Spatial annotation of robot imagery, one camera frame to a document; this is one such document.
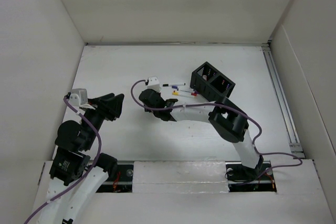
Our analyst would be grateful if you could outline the purple-capped white marker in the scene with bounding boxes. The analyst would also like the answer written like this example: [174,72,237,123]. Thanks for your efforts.
[171,86,182,90]

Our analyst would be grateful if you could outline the black-capped white marker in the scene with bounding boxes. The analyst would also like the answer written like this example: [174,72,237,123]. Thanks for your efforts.
[162,82,186,87]

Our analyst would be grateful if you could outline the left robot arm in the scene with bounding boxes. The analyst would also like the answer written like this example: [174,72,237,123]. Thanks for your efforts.
[37,89,124,223]

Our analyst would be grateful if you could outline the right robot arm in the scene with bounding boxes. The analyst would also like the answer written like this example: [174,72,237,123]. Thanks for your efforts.
[139,89,264,179]

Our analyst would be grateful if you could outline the aluminium rail right edge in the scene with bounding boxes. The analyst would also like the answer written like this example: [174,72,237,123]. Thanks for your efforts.
[261,44,306,159]

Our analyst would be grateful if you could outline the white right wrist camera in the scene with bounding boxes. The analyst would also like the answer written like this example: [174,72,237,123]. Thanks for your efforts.
[145,76,161,93]

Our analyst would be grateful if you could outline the black two-compartment organizer box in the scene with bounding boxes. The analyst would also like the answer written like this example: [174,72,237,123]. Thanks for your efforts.
[190,61,236,101]

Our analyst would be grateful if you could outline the white foam block front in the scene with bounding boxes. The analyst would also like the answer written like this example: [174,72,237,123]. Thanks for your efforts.
[132,161,229,194]

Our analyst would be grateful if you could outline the red and purple marker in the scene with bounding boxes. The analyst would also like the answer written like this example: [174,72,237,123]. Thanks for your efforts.
[174,89,197,96]

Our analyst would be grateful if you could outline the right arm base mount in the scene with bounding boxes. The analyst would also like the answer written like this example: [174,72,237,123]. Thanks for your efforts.
[225,163,277,193]

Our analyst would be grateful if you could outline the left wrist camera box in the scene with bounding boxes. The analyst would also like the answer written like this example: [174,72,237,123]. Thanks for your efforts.
[69,88,88,107]

